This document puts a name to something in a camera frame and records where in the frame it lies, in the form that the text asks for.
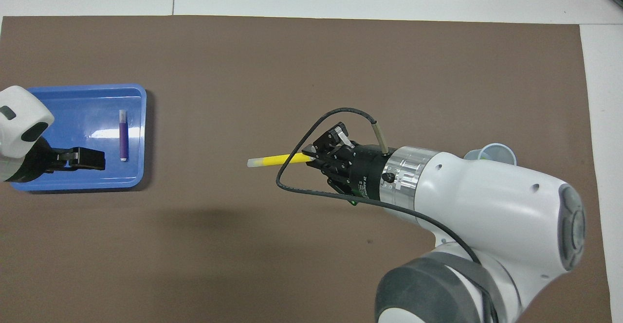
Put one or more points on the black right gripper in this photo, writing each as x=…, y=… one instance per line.
x=367, y=172

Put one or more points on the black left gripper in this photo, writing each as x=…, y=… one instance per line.
x=34, y=160

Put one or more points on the purple pen white cap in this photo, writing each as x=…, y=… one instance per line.
x=123, y=135

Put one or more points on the yellow pen white cap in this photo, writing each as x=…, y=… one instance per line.
x=277, y=160

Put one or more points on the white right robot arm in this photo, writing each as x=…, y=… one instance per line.
x=486, y=201

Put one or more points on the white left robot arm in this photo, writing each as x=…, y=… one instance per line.
x=19, y=114

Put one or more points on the blue plastic tray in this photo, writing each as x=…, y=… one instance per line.
x=87, y=109

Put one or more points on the brown table mat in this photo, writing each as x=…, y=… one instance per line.
x=311, y=70

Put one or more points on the clear plastic cup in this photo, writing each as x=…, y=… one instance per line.
x=501, y=152

